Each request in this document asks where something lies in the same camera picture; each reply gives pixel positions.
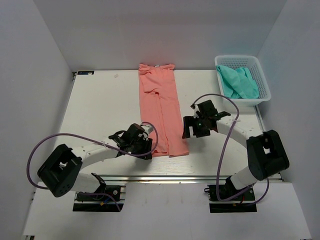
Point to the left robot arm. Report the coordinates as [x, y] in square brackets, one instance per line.
[62, 170]

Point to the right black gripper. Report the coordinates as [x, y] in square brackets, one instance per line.
[189, 121]

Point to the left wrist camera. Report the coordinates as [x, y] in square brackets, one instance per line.
[148, 129]

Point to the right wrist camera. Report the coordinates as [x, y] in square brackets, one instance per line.
[196, 111]

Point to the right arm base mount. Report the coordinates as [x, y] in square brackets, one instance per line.
[225, 199]

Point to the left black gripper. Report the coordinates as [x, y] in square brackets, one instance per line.
[147, 146]

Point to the teal t shirt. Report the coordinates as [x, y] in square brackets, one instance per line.
[237, 83]

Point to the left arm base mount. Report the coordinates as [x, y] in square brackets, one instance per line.
[100, 197]

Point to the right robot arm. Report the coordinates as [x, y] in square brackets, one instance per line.
[265, 152]

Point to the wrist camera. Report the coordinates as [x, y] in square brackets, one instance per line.
[196, 111]
[148, 129]

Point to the pink t shirt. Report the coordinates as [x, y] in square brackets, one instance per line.
[159, 105]

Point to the white plastic basket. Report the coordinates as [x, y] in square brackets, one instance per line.
[252, 63]

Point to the blue table label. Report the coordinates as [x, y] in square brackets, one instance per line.
[85, 72]

